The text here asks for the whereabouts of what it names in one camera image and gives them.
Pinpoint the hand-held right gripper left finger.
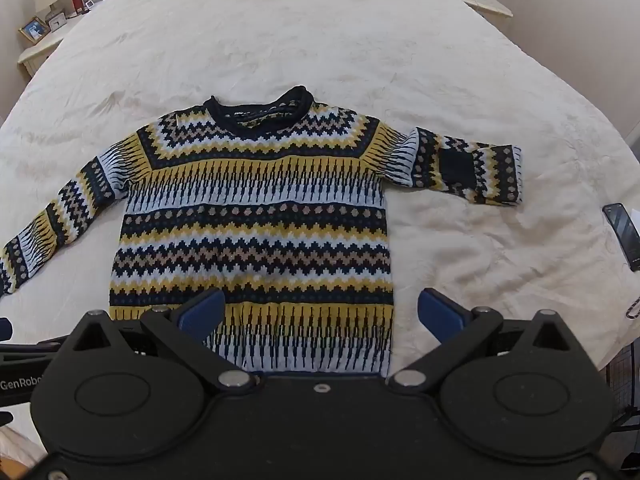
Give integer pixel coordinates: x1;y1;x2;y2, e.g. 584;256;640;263
65;288;258;391

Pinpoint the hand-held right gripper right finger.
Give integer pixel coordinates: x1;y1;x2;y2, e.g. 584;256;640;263
387;287;583;391

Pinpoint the patterned knit sweater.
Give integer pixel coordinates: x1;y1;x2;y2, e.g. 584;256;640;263
0;85;525;378

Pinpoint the black smartphone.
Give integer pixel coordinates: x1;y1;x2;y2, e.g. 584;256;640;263
602;202;640;272

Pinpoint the cream nightstand with lamp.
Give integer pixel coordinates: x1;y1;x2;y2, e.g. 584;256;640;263
17;7;110;80

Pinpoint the cream bed blanket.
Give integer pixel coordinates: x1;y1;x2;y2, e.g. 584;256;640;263
0;0;640;463

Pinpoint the dark wire rack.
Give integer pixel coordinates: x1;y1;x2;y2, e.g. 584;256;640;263
599;329;640;433

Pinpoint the gold photo frame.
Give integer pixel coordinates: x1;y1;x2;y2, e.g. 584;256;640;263
18;16;51;44

